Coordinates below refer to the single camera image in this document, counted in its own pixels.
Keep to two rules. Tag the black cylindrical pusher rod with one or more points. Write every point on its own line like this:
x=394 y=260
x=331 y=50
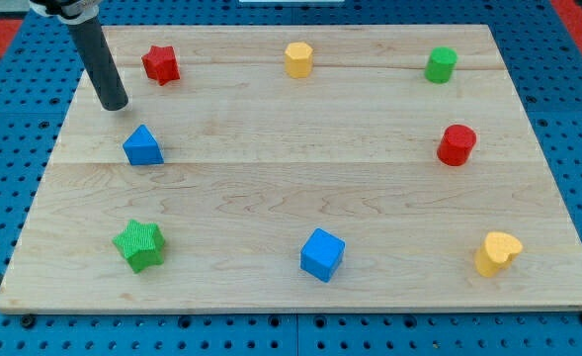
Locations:
x=99 y=64

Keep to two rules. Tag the white robot end-effector mount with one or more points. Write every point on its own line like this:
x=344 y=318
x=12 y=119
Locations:
x=68 y=12

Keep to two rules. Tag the blue triangle block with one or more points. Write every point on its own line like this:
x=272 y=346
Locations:
x=141 y=148

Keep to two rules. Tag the light wooden board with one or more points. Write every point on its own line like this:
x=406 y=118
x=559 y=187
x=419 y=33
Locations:
x=255 y=161

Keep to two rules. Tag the red star block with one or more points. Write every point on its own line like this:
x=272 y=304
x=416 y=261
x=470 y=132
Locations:
x=161 y=65

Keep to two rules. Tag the yellow hexagon block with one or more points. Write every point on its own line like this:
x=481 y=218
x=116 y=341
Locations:
x=298 y=60

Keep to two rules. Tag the green star block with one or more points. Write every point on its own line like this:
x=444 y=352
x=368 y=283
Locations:
x=140 y=245

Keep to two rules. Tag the blue cube block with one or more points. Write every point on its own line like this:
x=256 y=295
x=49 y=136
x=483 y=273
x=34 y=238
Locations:
x=322 y=254

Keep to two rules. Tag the green cylinder block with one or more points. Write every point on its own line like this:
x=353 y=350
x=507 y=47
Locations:
x=440 y=65

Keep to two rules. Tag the red cylinder block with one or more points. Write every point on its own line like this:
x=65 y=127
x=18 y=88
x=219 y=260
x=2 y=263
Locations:
x=456 y=145

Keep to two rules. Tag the yellow heart block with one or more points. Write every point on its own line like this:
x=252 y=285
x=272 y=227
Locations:
x=497 y=252

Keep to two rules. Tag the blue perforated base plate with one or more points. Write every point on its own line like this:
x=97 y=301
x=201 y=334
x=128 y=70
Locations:
x=39 y=74

